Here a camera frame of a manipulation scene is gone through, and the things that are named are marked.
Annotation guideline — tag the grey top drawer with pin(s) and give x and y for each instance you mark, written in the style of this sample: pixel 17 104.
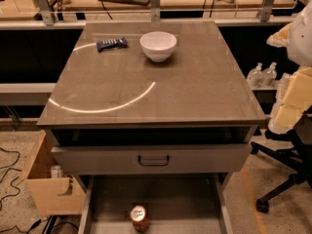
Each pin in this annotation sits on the grey top drawer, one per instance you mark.
pixel 152 160

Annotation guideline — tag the red coke can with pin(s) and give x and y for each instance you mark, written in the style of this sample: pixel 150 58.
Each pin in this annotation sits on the red coke can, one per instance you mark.
pixel 139 219

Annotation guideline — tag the grey drawer cabinet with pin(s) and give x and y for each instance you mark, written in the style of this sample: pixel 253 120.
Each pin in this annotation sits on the grey drawer cabinet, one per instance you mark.
pixel 120 97

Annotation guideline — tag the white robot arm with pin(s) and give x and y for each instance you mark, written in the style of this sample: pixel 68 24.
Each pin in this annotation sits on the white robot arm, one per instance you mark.
pixel 294 94

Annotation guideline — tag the brown cardboard box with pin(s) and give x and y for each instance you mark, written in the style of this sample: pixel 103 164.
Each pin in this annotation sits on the brown cardboard box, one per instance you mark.
pixel 52 196

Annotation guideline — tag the blue snack bar wrapper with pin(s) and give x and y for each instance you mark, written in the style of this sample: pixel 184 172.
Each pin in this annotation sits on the blue snack bar wrapper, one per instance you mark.
pixel 111 44

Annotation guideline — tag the black office chair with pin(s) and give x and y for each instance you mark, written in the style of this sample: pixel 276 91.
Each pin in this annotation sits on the black office chair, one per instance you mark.
pixel 298 158

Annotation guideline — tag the open grey middle drawer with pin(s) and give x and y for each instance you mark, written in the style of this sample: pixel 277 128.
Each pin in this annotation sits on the open grey middle drawer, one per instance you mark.
pixel 175 204

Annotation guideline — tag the small white can in box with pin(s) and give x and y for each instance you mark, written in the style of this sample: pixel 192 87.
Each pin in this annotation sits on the small white can in box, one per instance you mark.
pixel 56 171

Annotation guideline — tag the white ceramic bowl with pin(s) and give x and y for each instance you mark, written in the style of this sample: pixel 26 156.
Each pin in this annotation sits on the white ceramic bowl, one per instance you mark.
pixel 158 45

